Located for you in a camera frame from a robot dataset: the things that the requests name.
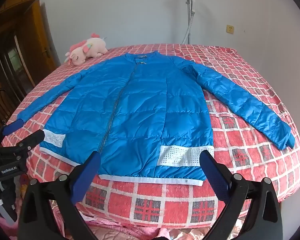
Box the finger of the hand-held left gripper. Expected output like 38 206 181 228
0 130 45 156
0 119 25 146

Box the blue puffer jacket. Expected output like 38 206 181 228
16 51 296 187

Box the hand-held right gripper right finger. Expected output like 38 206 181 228
199 150 283 240

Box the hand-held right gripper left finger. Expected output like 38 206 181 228
17 151 102 240

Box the pink unicorn plush toy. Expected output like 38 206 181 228
64 33 108 67

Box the red checkered blanket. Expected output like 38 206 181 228
9 43 300 230

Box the grey crutch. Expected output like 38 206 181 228
180 0 198 45

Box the pink satin bed sheet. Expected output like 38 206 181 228
0 175 215 240

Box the wooden door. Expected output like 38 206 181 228
0 0 58 120

